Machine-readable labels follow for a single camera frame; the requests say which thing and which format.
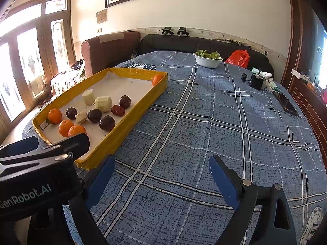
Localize white tissue bundle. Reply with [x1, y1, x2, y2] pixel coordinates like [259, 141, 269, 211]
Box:
[252, 67, 274, 80]

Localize red plastic bag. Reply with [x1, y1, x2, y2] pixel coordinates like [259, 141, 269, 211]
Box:
[225, 50, 250, 68]

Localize white and green packet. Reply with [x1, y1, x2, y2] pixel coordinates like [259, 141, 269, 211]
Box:
[266, 80, 281, 92]

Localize orange with leaf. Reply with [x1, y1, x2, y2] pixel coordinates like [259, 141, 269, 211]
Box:
[48, 108, 62, 124]

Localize dark smartphone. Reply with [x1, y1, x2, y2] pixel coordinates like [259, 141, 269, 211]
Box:
[273, 91, 299, 116]

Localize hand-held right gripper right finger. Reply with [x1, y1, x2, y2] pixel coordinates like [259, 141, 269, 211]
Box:
[209, 154, 298, 245]

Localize brown armchair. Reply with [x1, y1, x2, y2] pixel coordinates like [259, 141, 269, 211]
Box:
[81, 31, 141, 79]

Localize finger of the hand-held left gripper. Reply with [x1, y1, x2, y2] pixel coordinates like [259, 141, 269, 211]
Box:
[0, 136, 39, 156]
[0, 133, 90, 176]

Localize black leather sofa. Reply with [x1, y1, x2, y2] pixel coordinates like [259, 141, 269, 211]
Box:
[139, 34, 275, 78]

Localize wooden cabinet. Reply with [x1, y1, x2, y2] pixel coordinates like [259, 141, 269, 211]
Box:
[289, 69, 327, 156]

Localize white box on cabinet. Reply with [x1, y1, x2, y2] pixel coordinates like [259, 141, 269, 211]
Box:
[291, 69, 307, 80]

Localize peeled white sugarcane piece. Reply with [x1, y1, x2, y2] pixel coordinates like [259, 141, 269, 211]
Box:
[82, 89, 95, 106]
[95, 96, 113, 113]
[75, 111, 88, 124]

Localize blue plaid tablecloth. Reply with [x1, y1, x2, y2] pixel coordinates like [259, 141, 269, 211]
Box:
[22, 50, 327, 245]

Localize red plum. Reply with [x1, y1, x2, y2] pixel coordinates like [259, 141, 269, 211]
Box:
[111, 105, 125, 117]

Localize floral patterned cover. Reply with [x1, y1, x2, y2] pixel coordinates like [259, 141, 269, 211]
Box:
[50, 68, 87, 95]

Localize green leafy vegetables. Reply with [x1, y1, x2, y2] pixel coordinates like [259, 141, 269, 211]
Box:
[196, 50, 222, 60]

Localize bright window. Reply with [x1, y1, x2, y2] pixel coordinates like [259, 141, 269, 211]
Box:
[310, 10, 327, 87]

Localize wall plaque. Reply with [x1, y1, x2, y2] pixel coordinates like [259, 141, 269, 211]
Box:
[96, 9, 108, 25]

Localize white bowl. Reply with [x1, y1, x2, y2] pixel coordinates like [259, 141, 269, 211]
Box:
[193, 52, 223, 68]

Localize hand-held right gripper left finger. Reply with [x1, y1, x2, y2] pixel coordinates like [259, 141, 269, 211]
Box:
[63, 154, 116, 245]

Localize wooden door frame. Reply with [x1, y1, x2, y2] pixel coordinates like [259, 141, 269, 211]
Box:
[280, 0, 311, 85]

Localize yellow-edged cardboard tray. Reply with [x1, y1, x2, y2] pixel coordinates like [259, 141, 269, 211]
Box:
[32, 68, 168, 171]

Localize black box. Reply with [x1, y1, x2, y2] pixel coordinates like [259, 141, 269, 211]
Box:
[250, 73, 264, 90]

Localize wooden glass door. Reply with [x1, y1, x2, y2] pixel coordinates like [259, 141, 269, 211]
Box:
[0, 0, 77, 138]

